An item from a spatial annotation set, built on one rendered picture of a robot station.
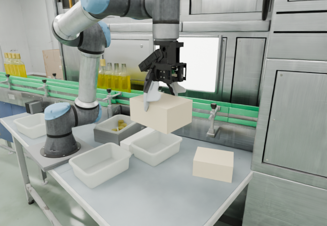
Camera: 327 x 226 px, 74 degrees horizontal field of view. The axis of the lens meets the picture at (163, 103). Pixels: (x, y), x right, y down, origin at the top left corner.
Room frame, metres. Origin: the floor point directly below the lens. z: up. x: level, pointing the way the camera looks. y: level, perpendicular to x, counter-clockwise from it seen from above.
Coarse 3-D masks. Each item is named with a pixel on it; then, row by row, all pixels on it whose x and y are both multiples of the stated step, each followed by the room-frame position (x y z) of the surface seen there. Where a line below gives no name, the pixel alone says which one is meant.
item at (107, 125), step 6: (120, 114) 1.28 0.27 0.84; (108, 120) 1.19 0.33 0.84; (114, 120) 1.24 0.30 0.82; (126, 120) 1.25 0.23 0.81; (96, 126) 1.10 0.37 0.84; (102, 126) 1.14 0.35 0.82; (108, 126) 1.18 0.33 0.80; (114, 126) 1.23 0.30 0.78; (114, 132) 1.03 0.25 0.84; (120, 132) 1.05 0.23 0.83
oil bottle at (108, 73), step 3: (105, 72) 1.44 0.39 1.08; (108, 72) 1.43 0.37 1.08; (111, 72) 1.43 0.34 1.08; (105, 75) 1.44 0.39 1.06; (108, 75) 1.43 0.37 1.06; (105, 78) 1.44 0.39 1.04; (108, 78) 1.43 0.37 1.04; (111, 78) 1.42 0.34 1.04; (105, 81) 1.44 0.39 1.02; (108, 81) 1.43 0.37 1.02; (111, 81) 1.42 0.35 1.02; (108, 84) 1.43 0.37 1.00; (111, 84) 1.42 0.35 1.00; (108, 87) 1.43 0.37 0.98; (111, 87) 1.42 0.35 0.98
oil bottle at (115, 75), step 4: (112, 72) 1.42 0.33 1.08; (116, 72) 1.40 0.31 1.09; (112, 76) 1.41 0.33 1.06; (116, 76) 1.40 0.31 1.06; (112, 80) 1.41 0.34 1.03; (116, 80) 1.40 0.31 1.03; (112, 84) 1.41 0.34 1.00; (116, 84) 1.40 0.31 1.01; (112, 88) 1.41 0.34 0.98; (116, 88) 1.40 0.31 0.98
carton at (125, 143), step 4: (148, 128) 1.14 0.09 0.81; (140, 132) 1.08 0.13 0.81; (144, 132) 1.08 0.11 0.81; (148, 132) 1.08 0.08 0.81; (132, 136) 1.04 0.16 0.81; (136, 136) 1.04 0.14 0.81; (140, 136) 1.04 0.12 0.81; (124, 140) 0.99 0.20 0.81; (128, 140) 0.99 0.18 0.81; (132, 140) 0.99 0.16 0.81; (120, 144) 0.98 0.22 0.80; (124, 144) 0.96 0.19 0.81; (128, 144) 0.95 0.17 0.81; (124, 148) 0.96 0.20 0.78; (128, 148) 0.94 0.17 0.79; (132, 148) 0.96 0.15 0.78; (132, 152) 0.96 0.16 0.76
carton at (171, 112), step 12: (168, 96) 0.68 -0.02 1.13; (132, 108) 0.66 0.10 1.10; (156, 108) 0.58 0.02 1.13; (168, 108) 0.57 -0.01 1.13; (180, 108) 0.60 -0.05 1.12; (132, 120) 0.66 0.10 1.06; (144, 120) 0.62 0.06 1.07; (156, 120) 0.59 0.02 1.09; (168, 120) 0.56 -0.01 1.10; (180, 120) 0.60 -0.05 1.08; (168, 132) 0.56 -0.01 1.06
